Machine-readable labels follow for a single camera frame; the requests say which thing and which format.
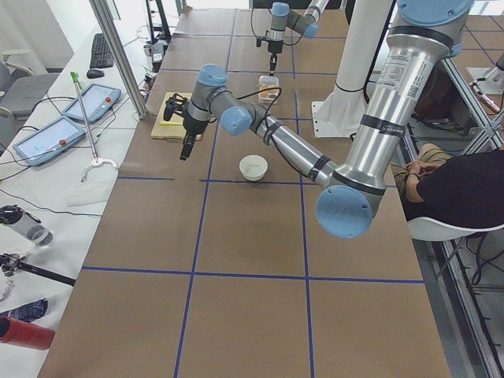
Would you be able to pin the clear water bottle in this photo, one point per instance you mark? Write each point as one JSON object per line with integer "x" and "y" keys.
{"x": 26, "y": 225}

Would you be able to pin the white bowl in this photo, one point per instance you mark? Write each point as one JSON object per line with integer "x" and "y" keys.
{"x": 253, "y": 167}

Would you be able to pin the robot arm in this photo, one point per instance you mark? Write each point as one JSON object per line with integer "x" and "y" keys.
{"x": 282, "y": 17}
{"x": 390, "y": 51}

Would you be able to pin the seated person black shirt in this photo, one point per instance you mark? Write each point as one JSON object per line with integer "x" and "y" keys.
{"x": 464, "y": 191}

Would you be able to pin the blue teach pendant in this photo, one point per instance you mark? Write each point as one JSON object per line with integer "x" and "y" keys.
{"x": 50, "y": 141}
{"x": 98, "y": 99}

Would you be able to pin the clear plastic egg box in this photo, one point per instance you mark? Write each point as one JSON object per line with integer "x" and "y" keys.
{"x": 274, "y": 84}

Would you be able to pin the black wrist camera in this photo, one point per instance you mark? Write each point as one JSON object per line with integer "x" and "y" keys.
{"x": 175, "y": 105}

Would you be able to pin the yellow plastic knife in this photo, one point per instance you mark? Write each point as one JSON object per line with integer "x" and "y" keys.
{"x": 170, "y": 123}

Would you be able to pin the white chair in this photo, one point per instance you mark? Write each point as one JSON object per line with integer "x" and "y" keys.
{"x": 431, "y": 230}

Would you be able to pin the black keyboard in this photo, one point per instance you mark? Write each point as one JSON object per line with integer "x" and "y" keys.
{"x": 101, "y": 55}

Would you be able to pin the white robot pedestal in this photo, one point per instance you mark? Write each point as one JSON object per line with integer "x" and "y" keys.
{"x": 339, "y": 115}

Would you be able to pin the black computer mouse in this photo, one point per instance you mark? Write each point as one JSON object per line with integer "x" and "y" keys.
{"x": 94, "y": 73}

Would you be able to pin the long grabber stick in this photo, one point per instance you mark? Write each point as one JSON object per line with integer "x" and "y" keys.
{"x": 96, "y": 161}

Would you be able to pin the wooden cutting board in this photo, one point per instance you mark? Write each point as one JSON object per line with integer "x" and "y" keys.
{"x": 170, "y": 133}

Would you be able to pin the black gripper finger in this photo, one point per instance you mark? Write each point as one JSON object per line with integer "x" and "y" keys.
{"x": 183, "y": 156}
{"x": 272, "y": 64}
{"x": 190, "y": 142}

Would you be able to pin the red bottle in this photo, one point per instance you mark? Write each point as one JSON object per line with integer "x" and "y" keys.
{"x": 23, "y": 334}

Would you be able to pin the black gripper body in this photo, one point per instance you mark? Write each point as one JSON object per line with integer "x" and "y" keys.
{"x": 273, "y": 46}
{"x": 192, "y": 126}

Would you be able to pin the aluminium frame post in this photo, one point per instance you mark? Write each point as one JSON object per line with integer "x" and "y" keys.
{"x": 105, "y": 21}

